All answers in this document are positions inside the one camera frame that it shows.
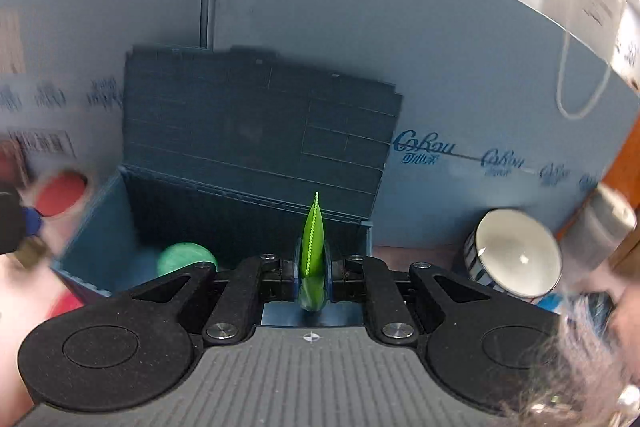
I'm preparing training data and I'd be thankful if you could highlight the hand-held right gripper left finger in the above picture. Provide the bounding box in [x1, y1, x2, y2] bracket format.
[120, 247, 304, 345]

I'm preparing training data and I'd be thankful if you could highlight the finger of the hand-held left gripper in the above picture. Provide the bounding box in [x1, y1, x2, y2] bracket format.
[21, 206, 45, 237]

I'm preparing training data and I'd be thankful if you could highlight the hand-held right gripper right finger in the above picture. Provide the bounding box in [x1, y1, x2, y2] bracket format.
[325, 247, 506, 345]

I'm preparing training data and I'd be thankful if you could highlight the green serrated toy leaf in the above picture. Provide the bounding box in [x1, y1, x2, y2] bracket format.
[298, 192, 328, 312]

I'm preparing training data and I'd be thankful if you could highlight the blue plastic storage box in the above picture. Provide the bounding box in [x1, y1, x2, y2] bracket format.
[50, 44, 404, 328]

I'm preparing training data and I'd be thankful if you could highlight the red round object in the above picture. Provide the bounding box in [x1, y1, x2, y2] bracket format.
[36, 171, 90, 219]

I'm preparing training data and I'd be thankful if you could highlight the green ball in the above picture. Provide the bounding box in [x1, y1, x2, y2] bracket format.
[156, 242, 219, 279]

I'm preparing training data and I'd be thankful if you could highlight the white bowl with blue stripes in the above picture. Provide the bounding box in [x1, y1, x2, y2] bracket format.
[462, 208, 563, 301]

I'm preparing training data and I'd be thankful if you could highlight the blue foam board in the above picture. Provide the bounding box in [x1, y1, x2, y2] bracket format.
[0, 0, 212, 258]
[214, 0, 640, 248]

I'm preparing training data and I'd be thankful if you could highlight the grey-pink folded towel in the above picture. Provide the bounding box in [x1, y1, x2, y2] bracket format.
[522, 289, 640, 427]

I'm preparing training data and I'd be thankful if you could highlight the grey and white tumbler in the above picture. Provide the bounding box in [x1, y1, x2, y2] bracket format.
[567, 182, 639, 279]

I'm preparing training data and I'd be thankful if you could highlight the orange board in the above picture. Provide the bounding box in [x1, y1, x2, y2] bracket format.
[555, 117, 640, 280]

